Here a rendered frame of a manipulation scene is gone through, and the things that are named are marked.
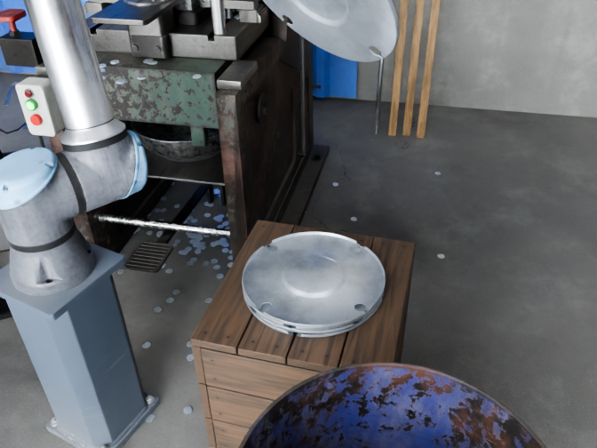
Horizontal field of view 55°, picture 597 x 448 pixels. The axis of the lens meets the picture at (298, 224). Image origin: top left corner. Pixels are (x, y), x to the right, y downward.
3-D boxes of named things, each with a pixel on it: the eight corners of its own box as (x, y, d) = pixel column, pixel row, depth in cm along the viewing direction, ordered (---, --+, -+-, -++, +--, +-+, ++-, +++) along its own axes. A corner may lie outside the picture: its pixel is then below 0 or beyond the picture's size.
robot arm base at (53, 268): (51, 306, 102) (35, 262, 96) (-6, 279, 108) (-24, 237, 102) (112, 258, 112) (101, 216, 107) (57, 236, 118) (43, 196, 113)
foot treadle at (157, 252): (159, 285, 157) (156, 270, 154) (125, 280, 158) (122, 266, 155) (229, 175, 203) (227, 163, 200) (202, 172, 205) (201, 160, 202)
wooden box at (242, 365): (378, 489, 120) (391, 379, 100) (209, 447, 129) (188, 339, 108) (402, 348, 151) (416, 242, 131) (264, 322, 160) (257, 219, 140)
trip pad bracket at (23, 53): (51, 110, 152) (30, 36, 141) (19, 107, 154) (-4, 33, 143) (64, 100, 157) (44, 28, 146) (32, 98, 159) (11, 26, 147)
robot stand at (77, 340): (106, 464, 126) (51, 316, 100) (45, 429, 133) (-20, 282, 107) (161, 402, 139) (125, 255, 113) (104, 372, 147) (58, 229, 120)
